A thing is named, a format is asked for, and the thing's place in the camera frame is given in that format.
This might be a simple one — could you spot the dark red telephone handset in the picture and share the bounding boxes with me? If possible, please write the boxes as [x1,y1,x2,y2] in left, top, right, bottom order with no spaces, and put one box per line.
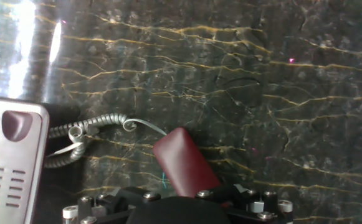
[152,126,222,198]

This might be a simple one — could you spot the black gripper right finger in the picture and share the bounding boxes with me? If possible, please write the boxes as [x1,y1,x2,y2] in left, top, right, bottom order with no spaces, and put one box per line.
[196,184,293,224]

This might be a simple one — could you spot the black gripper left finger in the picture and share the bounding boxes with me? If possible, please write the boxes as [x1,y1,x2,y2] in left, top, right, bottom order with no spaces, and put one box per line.
[62,186,162,224]

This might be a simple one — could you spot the black marble pattern mat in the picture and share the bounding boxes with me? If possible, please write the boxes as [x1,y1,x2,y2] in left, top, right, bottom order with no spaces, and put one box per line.
[0,0,362,224]

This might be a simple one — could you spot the grey coiled phone cord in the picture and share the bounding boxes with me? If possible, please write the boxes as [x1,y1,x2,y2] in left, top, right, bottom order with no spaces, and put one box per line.
[43,112,168,169]

